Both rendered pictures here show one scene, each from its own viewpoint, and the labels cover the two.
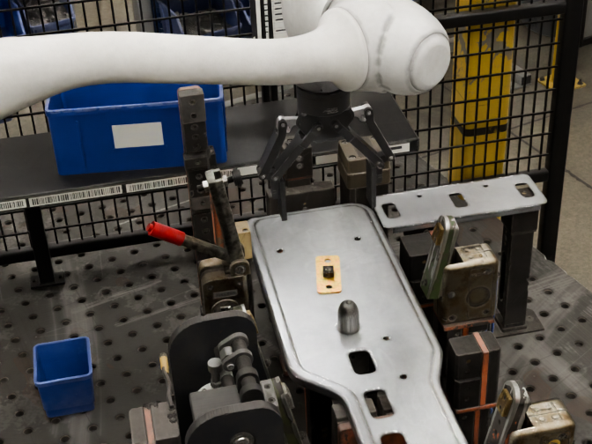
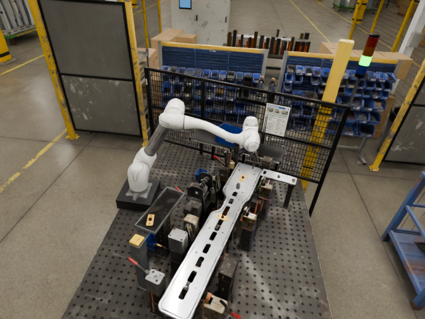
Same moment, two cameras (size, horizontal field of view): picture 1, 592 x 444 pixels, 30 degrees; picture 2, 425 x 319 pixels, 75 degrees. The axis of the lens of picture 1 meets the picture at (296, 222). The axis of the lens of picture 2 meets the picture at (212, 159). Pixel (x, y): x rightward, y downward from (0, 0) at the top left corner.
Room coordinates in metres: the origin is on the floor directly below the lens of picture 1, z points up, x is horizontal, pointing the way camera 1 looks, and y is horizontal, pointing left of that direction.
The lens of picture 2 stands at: (-0.25, -0.73, 2.44)
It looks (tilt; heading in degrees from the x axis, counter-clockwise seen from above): 36 degrees down; 31
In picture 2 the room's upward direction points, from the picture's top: 3 degrees clockwise
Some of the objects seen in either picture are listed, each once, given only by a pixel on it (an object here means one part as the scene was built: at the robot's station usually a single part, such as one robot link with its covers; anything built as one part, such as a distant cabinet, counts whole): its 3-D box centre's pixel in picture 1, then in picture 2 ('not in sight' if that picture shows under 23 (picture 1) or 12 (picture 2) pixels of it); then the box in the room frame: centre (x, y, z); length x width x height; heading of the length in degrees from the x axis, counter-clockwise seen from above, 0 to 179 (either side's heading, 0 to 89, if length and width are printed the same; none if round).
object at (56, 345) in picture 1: (66, 378); (201, 176); (1.46, 0.42, 0.74); 0.11 x 0.10 x 0.09; 10
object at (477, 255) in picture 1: (462, 341); (263, 201); (1.36, -0.26, 0.87); 0.12 x 0.09 x 0.35; 100
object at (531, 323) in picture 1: (515, 262); (288, 193); (1.60, -0.39, 0.84); 0.11 x 0.06 x 0.29; 100
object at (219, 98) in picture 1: (139, 115); (233, 136); (1.76, 0.27, 1.09); 0.30 x 0.17 x 0.13; 93
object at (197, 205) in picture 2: not in sight; (194, 222); (0.85, 0.06, 0.89); 0.13 x 0.11 x 0.38; 100
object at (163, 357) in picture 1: (166, 380); not in sight; (1.06, 0.17, 1.09); 0.10 x 0.01 x 0.01; 10
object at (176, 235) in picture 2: not in sight; (178, 255); (0.56, -0.03, 0.90); 0.13 x 0.10 x 0.41; 100
